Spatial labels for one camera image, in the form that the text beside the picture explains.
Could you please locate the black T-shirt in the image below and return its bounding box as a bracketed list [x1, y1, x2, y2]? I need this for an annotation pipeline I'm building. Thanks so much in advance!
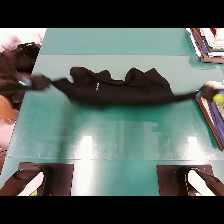
[49, 66, 205, 108]

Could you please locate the heap of dark clothes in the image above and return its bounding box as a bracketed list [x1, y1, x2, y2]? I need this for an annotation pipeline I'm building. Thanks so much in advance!
[0, 41, 42, 111]

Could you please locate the orange-brown garment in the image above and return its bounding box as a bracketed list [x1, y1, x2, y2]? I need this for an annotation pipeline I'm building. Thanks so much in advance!
[0, 94, 20, 125]

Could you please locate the stack of folded clothes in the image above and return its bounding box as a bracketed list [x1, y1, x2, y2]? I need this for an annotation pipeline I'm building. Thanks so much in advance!
[185, 27, 224, 65]
[195, 90, 224, 152]

